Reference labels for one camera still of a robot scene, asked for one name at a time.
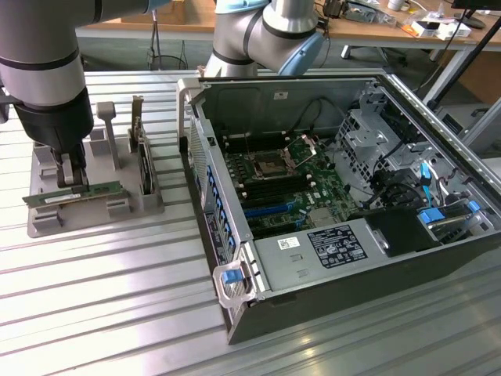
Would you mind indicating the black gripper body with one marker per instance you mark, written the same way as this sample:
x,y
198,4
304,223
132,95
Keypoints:
x,y
58,125

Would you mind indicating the green RAM stick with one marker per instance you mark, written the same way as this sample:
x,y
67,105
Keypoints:
x,y
105,190

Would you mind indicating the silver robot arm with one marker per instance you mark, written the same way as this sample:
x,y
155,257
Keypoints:
x,y
39,39

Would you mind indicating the grey parts rack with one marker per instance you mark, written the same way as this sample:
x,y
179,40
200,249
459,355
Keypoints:
x,y
152,203

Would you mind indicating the cardboard box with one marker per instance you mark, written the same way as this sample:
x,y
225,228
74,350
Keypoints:
x,y
172,15

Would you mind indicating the socket locking lever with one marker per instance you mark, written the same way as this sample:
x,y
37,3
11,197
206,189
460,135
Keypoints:
x,y
248,147

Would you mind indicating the wooden desk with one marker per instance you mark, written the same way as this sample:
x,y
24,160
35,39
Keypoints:
x,y
195,19
372,29

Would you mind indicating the blue case release latch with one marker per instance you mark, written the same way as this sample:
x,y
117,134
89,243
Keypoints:
x,y
230,276

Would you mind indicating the long black expansion slot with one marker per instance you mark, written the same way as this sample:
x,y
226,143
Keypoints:
x,y
264,203
274,228

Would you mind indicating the CPU socket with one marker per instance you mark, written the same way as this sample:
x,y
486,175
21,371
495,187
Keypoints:
x,y
270,168

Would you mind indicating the blue expansion slot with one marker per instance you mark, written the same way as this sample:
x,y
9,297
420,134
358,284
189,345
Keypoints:
x,y
266,211

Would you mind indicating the grey power supply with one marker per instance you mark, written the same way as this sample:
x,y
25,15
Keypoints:
x,y
282,266

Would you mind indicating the metal socket cover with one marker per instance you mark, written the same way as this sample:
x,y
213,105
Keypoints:
x,y
306,138

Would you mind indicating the green motherboard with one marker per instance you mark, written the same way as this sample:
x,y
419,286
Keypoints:
x,y
321,184

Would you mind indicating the silver chipset heatsink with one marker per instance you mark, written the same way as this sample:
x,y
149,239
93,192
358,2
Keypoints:
x,y
321,217

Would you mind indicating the perforated metal drive cage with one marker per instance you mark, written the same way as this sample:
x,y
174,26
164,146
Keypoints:
x,y
364,137

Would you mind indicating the open PC case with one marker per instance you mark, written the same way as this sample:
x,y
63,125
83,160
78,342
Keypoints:
x,y
391,286

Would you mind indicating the blue drive bay latch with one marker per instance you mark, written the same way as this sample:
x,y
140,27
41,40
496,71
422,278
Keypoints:
x,y
430,216

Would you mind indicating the white cup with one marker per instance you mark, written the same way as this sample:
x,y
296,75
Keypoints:
x,y
396,4

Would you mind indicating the metal disk bay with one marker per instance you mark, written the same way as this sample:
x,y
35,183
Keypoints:
x,y
454,229

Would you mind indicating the small blue drive latch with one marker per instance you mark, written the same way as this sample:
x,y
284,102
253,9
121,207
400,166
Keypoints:
x,y
473,206

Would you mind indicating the white box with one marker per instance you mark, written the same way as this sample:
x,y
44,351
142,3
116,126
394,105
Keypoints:
x,y
454,32

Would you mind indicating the black tripod pole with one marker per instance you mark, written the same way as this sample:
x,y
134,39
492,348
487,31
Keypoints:
x,y
467,61

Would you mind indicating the grey computer case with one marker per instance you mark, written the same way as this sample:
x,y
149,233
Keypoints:
x,y
487,133

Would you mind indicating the brown wooden panel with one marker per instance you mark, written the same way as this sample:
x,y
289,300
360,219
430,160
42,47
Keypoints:
x,y
485,74

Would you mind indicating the black monitor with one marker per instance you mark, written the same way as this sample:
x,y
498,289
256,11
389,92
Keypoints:
x,y
473,21

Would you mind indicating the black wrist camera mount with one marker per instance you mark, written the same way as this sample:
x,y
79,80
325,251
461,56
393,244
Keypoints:
x,y
6,105

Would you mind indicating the graphics card with metal bracket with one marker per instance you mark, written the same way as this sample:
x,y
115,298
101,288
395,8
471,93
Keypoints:
x,y
143,168

